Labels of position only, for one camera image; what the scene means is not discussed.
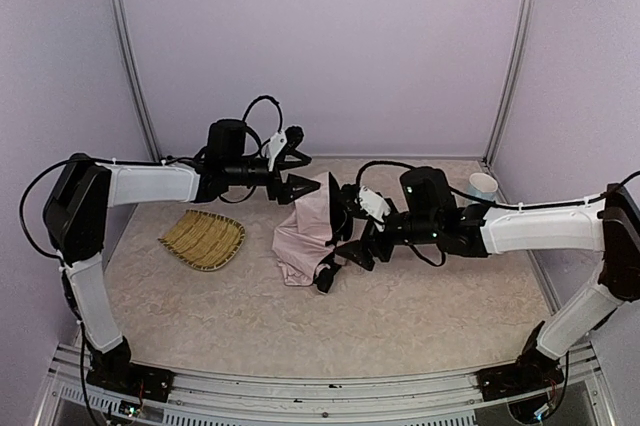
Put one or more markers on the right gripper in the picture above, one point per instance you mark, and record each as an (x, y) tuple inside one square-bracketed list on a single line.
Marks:
[(373, 239)]

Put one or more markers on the light blue mug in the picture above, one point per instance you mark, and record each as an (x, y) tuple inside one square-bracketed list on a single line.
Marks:
[(482, 186)]

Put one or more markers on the left aluminium frame post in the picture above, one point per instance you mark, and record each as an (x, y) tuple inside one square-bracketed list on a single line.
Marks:
[(133, 78)]

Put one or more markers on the right aluminium frame post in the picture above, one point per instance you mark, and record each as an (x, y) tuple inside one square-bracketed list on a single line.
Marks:
[(509, 87)]

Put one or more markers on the front aluminium rail base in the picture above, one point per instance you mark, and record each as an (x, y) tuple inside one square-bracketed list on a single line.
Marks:
[(198, 398)]

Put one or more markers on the aluminium frame post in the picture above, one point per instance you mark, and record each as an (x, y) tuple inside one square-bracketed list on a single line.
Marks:
[(133, 78), (509, 87)]

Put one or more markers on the woven bamboo tray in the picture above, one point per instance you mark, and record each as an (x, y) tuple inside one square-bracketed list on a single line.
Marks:
[(204, 241)]

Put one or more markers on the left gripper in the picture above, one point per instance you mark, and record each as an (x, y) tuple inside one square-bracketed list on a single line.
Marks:
[(279, 186)]

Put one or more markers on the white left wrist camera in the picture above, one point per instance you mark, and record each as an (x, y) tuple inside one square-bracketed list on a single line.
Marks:
[(275, 149)]

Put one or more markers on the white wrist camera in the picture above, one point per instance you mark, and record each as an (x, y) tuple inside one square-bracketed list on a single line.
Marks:
[(374, 205), (275, 149)]

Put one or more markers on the pink folding umbrella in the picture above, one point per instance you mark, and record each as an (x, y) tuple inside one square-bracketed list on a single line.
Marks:
[(304, 243)]

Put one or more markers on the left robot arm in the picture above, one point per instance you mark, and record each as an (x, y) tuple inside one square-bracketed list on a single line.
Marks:
[(75, 217)]

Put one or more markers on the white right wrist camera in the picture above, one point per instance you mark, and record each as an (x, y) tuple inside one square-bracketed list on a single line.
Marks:
[(374, 205)]

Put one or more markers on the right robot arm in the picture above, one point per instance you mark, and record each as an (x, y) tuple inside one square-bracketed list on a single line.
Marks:
[(607, 223)]

